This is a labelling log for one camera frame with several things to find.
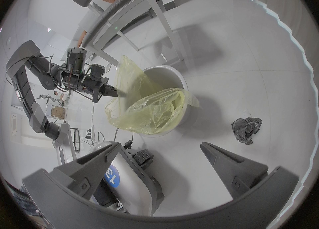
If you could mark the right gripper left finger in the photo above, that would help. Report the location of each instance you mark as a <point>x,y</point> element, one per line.
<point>87,173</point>

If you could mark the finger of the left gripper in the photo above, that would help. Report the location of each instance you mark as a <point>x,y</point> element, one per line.
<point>109,90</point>

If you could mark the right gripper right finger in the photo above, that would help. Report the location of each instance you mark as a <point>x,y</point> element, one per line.
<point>231,173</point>

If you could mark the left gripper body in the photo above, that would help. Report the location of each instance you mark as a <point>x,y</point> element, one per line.
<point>96,85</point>

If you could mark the yellow plastic bag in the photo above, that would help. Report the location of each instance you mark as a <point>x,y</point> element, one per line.
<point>149,113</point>

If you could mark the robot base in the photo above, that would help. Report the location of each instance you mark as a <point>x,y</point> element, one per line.
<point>132,173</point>

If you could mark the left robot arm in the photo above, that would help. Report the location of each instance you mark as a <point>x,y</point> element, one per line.
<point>25,48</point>

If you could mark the white trash bin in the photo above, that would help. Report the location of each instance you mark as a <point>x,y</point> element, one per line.
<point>164,78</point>

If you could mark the person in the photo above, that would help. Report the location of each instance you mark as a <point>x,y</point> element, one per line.
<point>59,97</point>

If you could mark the white power strip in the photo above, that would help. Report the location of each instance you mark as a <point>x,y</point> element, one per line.
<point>90,133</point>

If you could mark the cardboard box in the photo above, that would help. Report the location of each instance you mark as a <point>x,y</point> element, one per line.
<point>57,111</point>

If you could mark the crumpled black plastic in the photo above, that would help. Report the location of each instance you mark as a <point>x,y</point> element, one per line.
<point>246,129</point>

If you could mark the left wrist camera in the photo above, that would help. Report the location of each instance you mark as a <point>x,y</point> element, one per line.
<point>97,70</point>

